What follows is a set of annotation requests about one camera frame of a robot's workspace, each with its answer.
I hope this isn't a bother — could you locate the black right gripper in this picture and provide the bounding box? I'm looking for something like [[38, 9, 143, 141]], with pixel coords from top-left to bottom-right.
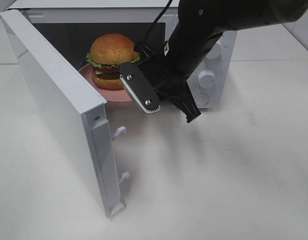
[[138, 42, 201, 123]]

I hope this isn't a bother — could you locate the burger with lettuce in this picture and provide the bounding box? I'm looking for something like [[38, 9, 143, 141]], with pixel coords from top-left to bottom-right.
[[86, 33, 140, 91]]

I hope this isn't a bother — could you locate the pink round plate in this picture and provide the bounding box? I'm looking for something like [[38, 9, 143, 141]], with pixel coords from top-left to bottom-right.
[[78, 64, 132, 102]]

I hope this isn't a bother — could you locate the lower white microwave knob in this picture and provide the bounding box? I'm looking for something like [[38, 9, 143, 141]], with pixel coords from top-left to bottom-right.
[[197, 70, 216, 89]]

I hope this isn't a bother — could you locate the round white door button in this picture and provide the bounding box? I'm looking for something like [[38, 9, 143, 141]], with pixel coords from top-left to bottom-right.
[[194, 93, 210, 106]]

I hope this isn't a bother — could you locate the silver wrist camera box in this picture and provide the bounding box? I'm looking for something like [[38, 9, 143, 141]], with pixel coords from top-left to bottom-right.
[[119, 62, 160, 115]]

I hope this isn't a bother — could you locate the white microwave door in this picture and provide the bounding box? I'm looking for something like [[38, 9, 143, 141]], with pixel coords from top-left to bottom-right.
[[0, 9, 129, 217]]

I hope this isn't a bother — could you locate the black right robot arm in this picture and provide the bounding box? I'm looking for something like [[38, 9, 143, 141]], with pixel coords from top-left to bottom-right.
[[138, 0, 308, 123]]

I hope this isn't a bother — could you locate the white microwave knob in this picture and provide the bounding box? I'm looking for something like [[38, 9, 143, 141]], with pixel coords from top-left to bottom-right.
[[197, 70, 216, 89], [206, 39, 223, 60]]

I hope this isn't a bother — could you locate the upper white microwave knob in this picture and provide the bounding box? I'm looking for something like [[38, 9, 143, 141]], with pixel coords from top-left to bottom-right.
[[206, 39, 223, 60]]

